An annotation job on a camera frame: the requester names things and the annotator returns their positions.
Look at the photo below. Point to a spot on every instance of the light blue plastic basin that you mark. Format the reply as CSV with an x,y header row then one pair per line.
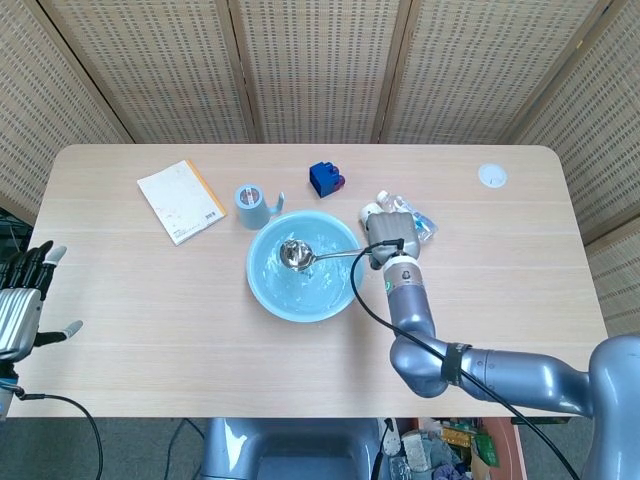
x,y
310,300

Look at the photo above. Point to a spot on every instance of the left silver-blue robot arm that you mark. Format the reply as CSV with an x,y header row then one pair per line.
x,y
5,395

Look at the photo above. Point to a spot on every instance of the clear plastic water bottle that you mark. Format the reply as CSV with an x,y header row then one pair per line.
x,y
425,225

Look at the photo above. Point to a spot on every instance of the pile of colourful packaging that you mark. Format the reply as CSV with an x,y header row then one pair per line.
x,y
445,445

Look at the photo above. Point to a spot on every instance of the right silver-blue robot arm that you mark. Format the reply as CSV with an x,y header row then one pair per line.
x,y
410,310

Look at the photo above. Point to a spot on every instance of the purple toy building block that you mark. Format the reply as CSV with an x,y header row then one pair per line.
x,y
341,184

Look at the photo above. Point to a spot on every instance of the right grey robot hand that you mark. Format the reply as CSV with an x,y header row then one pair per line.
x,y
395,235

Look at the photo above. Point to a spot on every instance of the woven folding screen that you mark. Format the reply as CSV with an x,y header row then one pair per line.
x,y
320,75

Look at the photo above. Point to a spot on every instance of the silver-blue robot torso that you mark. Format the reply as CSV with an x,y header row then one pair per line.
x,y
300,450

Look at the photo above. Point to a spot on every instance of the white notebook with orange spine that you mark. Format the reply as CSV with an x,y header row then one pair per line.
x,y
180,200

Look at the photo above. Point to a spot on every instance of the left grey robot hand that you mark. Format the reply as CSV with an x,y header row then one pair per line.
x,y
20,305

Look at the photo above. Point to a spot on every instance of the white round table grommet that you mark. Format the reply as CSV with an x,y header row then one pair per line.
x,y
492,176

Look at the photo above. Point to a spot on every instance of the light blue plastic mug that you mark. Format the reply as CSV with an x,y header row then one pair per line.
x,y
248,207

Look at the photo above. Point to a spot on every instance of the blue toy building block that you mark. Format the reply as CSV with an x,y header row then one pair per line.
x,y
321,177

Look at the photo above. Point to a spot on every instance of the white power strip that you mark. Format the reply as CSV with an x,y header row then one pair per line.
x,y
391,440

